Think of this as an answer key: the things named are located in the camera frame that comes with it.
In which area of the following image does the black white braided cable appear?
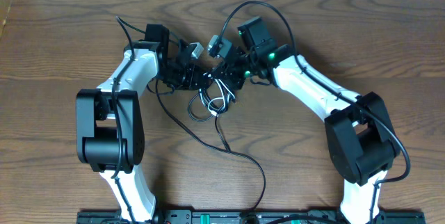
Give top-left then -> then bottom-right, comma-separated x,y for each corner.
154,77 -> 267,211

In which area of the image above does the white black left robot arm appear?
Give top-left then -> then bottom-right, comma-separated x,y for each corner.
76,24 -> 203,223

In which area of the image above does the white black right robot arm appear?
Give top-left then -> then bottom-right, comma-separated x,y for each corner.
207,17 -> 402,223

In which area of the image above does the right camera black cable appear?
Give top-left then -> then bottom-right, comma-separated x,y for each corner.
218,0 -> 412,224

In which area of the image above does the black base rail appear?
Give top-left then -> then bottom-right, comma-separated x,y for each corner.
76,209 -> 426,224

